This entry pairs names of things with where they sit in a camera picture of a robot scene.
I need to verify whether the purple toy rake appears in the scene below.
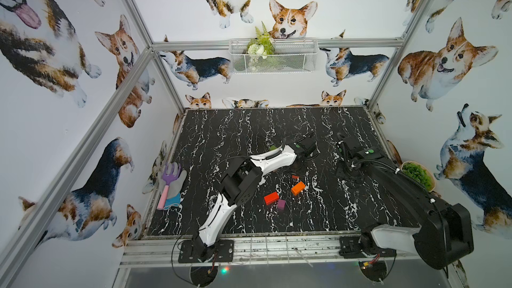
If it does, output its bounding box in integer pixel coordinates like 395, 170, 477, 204
157, 162, 181, 210

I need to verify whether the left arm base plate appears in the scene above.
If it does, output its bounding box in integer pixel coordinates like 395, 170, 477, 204
178, 239, 235, 263

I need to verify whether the aluminium cage frame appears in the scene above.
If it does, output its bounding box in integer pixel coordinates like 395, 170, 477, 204
0, 0, 512, 288

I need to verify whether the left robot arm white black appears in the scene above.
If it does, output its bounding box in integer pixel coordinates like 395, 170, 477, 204
192, 132, 319, 261

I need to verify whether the purple cube block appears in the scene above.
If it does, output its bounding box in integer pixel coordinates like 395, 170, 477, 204
277, 199, 286, 210

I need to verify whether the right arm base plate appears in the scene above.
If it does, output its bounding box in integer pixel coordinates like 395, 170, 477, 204
338, 234, 397, 259

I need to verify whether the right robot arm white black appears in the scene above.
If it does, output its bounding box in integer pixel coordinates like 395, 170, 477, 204
337, 133, 474, 270

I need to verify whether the orange block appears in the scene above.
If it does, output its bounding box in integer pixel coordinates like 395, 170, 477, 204
291, 181, 306, 196

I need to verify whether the white wire basket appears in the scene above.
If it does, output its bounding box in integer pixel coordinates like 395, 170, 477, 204
229, 39, 319, 74

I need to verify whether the pink pot green plant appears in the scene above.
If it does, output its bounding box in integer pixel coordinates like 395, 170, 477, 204
401, 161, 435, 192

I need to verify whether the artificial fern with flower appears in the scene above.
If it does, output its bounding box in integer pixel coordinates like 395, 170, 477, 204
245, 22, 275, 71

